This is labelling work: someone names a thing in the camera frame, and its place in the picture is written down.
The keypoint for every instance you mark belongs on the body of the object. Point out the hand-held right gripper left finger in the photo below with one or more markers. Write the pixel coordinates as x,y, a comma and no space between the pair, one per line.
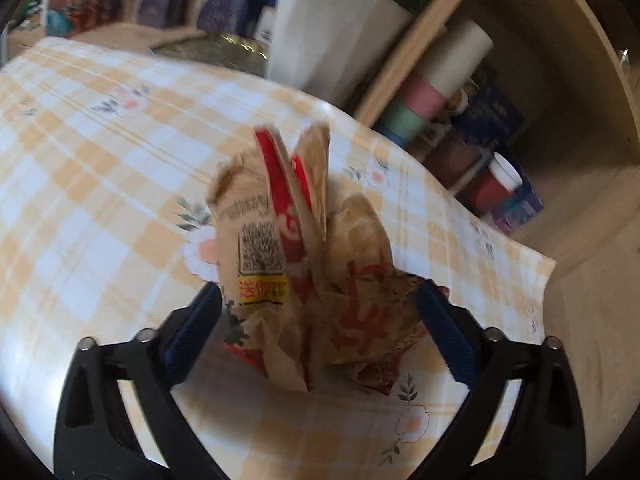
192,330

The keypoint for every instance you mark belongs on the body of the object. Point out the white faceted vase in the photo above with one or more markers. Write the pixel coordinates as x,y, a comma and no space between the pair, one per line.
325,35

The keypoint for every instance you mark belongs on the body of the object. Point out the pink tape roll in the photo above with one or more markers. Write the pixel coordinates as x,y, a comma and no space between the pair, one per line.
422,95

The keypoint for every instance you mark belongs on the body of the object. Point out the white folding table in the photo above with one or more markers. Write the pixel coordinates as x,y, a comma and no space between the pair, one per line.
100,185

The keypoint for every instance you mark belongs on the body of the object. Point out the gold foil blister pack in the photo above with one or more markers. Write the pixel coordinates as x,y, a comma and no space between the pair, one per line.
235,46

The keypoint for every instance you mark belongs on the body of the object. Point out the brown paper bag red print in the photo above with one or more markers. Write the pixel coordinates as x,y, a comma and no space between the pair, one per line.
310,285

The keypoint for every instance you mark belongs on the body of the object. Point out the purple and blue small box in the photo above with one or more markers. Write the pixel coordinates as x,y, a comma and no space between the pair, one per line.
520,210

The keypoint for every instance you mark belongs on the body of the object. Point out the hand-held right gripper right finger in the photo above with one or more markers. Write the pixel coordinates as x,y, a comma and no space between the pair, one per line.
447,330

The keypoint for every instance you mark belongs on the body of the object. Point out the green tape roll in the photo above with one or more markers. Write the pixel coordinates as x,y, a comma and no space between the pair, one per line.
400,120

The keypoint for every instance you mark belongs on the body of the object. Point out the row of blue boxes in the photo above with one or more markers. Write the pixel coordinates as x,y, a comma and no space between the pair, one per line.
227,0

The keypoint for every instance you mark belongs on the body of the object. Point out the red cup with white lid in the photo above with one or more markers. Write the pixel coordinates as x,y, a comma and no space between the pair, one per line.
487,187

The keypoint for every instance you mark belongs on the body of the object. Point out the wooden shelf unit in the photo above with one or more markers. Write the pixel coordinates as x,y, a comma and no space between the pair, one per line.
550,20

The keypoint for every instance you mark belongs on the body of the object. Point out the beige cardboard roll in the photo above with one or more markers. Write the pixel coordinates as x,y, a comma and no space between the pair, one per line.
455,55

